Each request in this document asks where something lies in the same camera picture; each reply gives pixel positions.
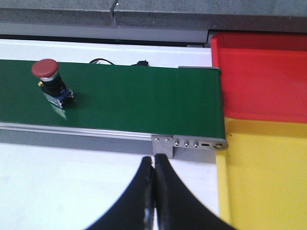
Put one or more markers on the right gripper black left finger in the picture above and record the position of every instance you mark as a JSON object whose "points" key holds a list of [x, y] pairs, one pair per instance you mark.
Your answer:
{"points": [[134, 210]]}

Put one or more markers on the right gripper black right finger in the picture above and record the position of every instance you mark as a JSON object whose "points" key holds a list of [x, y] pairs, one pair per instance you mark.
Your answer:
{"points": [[177, 208]]}

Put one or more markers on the red mushroom push button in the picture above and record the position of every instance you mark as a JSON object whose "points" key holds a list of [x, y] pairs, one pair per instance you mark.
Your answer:
{"points": [[51, 83]]}

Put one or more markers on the steel conveyor end plate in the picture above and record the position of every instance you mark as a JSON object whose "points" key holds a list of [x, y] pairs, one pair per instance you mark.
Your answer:
{"points": [[203, 143]]}

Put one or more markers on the yellow plastic tray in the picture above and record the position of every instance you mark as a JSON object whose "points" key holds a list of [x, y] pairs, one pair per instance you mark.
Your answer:
{"points": [[262, 175]]}

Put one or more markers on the green conveyor belt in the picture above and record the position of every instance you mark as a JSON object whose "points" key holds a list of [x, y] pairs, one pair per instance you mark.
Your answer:
{"points": [[167, 101]]}

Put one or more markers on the black connector behind belt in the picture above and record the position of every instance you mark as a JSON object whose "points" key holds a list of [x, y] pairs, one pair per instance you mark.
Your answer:
{"points": [[141, 63]]}

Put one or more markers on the red plastic tray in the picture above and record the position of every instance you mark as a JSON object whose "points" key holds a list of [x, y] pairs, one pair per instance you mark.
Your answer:
{"points": [[264, 76]]}

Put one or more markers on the left grey stone slab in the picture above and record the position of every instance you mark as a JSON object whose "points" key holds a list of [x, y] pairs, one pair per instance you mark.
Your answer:
{"points": [[64, 12]]}

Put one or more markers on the grey stone slab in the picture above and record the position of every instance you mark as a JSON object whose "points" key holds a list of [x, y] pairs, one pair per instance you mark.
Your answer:
{"points": [[64, 12], [204, 15]]}

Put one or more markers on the right grey stone slab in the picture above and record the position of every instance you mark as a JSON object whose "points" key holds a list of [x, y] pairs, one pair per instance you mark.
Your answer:
{"points": [[204, 15]]}

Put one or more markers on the steel conveyor support bracket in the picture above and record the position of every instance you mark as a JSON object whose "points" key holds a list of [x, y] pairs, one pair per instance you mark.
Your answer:
{"points": [[162, 145]]}

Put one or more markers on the aluminium conveyor side rail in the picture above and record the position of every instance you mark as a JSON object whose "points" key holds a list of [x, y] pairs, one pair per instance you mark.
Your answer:
{"points": [[76, 131]]}

